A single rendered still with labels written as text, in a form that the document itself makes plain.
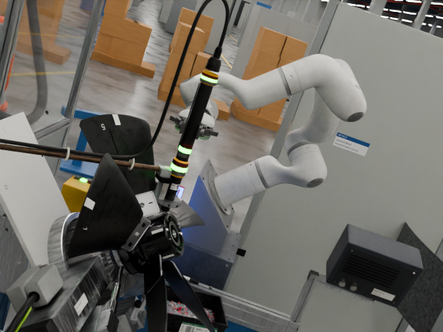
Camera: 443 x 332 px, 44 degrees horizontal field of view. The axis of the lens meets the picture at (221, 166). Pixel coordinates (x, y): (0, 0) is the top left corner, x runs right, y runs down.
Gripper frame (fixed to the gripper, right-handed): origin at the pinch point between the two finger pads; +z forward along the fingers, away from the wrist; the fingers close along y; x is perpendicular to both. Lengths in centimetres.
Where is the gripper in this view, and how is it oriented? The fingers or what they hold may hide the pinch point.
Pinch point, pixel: (190, 129)
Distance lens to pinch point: 141.0
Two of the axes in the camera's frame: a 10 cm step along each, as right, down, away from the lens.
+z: -0.9, 2.5, -9.6
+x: 3.3, -9.1, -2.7
